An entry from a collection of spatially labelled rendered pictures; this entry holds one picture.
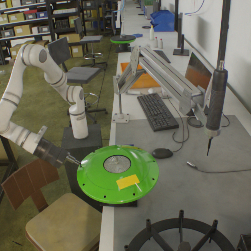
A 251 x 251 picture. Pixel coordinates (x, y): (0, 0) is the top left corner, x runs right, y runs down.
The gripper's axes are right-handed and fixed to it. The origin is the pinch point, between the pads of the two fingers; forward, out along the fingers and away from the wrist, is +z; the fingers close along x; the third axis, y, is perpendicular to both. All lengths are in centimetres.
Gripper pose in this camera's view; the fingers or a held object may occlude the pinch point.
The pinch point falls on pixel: (80, 164)
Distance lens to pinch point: 95.0
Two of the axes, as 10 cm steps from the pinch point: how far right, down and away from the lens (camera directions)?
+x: -1.2, 5.4, -8.3
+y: -5.2, 6.8, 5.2
